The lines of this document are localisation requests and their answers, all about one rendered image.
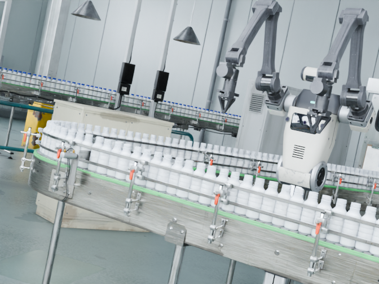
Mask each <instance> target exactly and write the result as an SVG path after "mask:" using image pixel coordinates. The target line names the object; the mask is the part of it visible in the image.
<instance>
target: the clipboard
mask: <svg viewBox="0 0 379 284"><path fill-rule="evenodd" d="M362 169H365V170H371V171H378V172H379V146H378V145H370V144H367V148H366V151H365V156H364V161H363V165H362Z"/></svg>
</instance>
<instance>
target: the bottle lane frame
mask: <svg viewBox="0 0 379 284"><path fill-rule="evenodd" d="M75 184H78V185H80V186H74V190H73V196H72V198H67V197H66V198H65V199H66V200H65V201H63V202H64V203H67V204H70V205H73V206H76V207H79V208H82V209H85V210H87V211H91V212H94V213H96V214H99V215H103V216H106V217H108V218H111V219H115V220H117V221H120V222H123V223H126V224H129V225H132V226H135V227H138V228H141V229H144V230H147V231H149V232H152V233H156V234H159V235H161V236H164V237H165V234H166V229H167V225H168V223H170V222H171V221H173V222H175V223H179V224H182V225H185V227H186V230H187V231H186V236H185V240H184V243H185V244H188V245H191V246H194V247H197V248H200V249H203V250H206V251H209V252H212V253H214V254H217V255H220V256H224V257H226V258H229V259H232V260H236V261H239V262H241V263H244V264H247V265H250V266H253V267H256V268H259V269H262V270H265V271H268V272H271V273H273V274H277V275H279V276H282V277H285V278H289V279H292V280H294V281H297V282H300V283H304V284H379V258H378V257H375V256H371V255H368V254H364V253H362V252H358V251H354V250H351V249H348V248H344V247H341V246H337V245H334V244H331V243H328V242H324V241H321V240H319V244H318V249H317V252H316V256H317V257H321V256H320V254H321V250H322V249H325V250H326V253H325V257H324V258H322V259H319V260H321V261H323V262H324V264H323V268H322V269H319V270H317V271H316V273H315V274H314V275H313V274H312V276H311V277H309V276H307V274H308V272H307V270H308V268H309V265H310V257H311V255H312V250H313V247H314V242H315V239H314V238H311V237H307V236H304V235H301V234H298V233H294V232H290V231H288V230H284V229H280V228H277V227H273V226H271V225H267V224H264V223H260V222H257V221H254V220H250V219H247V218H243V217H241V216H237V215H233V214H230V213H227V212H224V211H220V210H218V215H217V220H216V225H217V226H220V225H221V221H222V219H225V220H226V222H225V225H224V226H223V227H221V228H218V230H217V231H216V234H215V237H217V236H219V230H220V229H223V230H224V231H223V236H222V237H219V238H216V239H215V241H214V242H211V243H208V236H209V234H210V226H211V223H212V220H213V215H214V208H210V207H206V206H203V205H200V204H197V203H193V202H190V201H186V200H183V199H180V198H177V197H173V196H169V195H167V194H163V193H159V192H156V191H153V190H150V189H146V188H142V187H139V186H136V185H133V191H132V194H131V199H133V200H136V198H137V194H138V193H140V194H141V196H140V200H138V201H134V202H133V203H132V204H131V210H133V209H135V203H136V202H137V203H139V207H138V210H135V211H131V213H129V214H128V215H127V216H125V215H124V208H125V206H126V199H127V195H128V192H129V186H130V184H129V183H126V182H123V181H119V180H116V179H112V178H109V177H106V176H103V175H99V174H95V173H93V172H89V171H85V170H82V169H79V168H77V172H76V181H75ZM318 265H319V261H318V262H317V264H316V269H318Z"/></svg>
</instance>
